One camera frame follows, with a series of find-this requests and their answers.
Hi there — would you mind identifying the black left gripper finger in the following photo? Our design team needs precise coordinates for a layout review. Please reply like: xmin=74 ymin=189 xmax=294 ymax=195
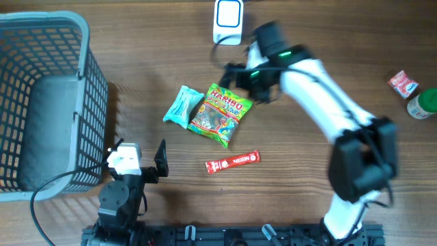
xmin=103 ymin=138 xmax=124 ymax=163
xmin=154 ymin=139 xmax=169 ymax=177

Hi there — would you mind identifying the green gummy candy bag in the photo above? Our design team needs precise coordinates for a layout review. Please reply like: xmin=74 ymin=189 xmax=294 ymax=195
xmin=187 ymin=83 xmax=253 ymax=148

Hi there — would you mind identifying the light teal tissue pack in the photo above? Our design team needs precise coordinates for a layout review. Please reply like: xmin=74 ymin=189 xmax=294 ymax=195
xmin=163 ymin=85 xmax=204 ymax=128

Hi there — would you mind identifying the red coffee stick sachet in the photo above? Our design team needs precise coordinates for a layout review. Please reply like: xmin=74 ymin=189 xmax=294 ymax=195
xmin=206 ymin=150 xmax=261 ymax=174

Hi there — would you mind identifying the red snack packet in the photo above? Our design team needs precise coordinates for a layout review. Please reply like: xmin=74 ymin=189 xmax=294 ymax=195
xmin=388 ymin=70 xmax=419 ymax=99

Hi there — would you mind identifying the green lid white jar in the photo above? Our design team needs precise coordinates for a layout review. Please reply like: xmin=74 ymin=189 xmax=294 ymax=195
xmin=407 ymin=88 xmax=437 ymax=120

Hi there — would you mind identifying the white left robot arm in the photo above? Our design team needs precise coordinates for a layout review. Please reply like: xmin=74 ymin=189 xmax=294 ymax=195
xmin=81 ymin=140 xmax=169 ymax=246

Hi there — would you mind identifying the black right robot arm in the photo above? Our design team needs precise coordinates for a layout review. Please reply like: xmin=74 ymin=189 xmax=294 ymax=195
xmin=210 ymin=22 xmax=397 ymax=245

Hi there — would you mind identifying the white barcode scanner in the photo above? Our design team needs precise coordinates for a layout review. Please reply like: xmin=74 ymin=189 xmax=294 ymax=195
xmin=213 ymin=0 xmax=244 ymax=46

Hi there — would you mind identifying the grey plastic shopping basket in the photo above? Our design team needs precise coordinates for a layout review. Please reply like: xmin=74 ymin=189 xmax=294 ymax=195
xmin=1 ymin=11 xmax=109 ymax=202

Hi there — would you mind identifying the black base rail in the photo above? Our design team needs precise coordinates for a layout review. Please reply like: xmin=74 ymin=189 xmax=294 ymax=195
xmin=81 ymin=223 xmax=386 ymax=246

